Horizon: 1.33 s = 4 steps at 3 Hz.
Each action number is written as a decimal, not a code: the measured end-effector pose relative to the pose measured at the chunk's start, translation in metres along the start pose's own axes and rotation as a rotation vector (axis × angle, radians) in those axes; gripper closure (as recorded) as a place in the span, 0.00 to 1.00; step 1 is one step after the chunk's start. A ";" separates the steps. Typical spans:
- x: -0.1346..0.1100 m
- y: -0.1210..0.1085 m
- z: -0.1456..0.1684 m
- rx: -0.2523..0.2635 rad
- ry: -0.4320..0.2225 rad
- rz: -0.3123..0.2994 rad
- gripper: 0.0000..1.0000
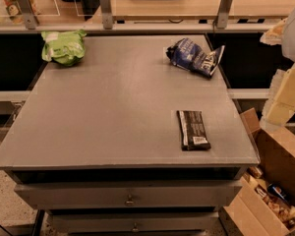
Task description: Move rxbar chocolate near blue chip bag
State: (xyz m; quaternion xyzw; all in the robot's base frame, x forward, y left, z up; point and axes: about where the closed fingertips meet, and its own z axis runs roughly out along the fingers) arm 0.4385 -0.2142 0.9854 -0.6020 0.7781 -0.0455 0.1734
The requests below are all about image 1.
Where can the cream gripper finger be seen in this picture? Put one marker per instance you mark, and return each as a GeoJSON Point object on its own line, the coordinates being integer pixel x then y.
{"type": "Point", "coordinates": [274, 35]}

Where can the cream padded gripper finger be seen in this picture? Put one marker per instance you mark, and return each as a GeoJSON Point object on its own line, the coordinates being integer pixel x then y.
{"type": "Point", "coordinates": [280, 106]}

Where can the black rxbar chocolate bar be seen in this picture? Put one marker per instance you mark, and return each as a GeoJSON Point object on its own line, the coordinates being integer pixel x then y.
{"type": "Point", "coordinates": [193, 132]}

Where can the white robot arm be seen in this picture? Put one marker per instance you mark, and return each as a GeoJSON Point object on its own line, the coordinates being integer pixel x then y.
{"type": "Point", "coordinates": [288, 38]}

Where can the blue chip bag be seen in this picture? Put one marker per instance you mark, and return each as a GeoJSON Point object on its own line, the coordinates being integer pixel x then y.
{"type": "Point", "coordinates": [186, 54]}

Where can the green chip bag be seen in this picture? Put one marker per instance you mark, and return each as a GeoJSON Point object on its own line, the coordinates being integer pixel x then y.
{"type": "Point", "coordinates": [63, 47]}

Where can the snack packets in box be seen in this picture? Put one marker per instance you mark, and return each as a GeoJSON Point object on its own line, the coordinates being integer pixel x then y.
{"type": "Point", "coordinates": [272, 195]}

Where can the open cardboard box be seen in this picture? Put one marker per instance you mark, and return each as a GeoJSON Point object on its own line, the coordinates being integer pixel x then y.
{"type": "Point", "coordinates": [249, 214]}

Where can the upper grey drawer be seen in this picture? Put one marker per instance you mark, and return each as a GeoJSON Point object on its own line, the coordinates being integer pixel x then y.
{"type": "Point", "coordinates": [80, 195]}

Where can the grey drawer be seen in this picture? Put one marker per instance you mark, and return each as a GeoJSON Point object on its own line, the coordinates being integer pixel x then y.
{"type": "Point", "coordinates": [133, 222]}
{"type": "Point", "coordinates": [80, 195]}

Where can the lower grey drawer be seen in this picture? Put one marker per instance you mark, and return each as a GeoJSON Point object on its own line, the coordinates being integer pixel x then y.
{"type": "Point", "coordinates": [133, 222]}

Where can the middle metal bracket post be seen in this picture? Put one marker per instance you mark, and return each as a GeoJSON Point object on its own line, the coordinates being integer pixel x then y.
{"type": "Point", "coordinates": [106, 14]}

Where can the left metal bracket post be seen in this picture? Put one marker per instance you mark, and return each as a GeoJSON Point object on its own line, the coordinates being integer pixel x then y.
{"type": "Point", "coordinates": [29, 17]}

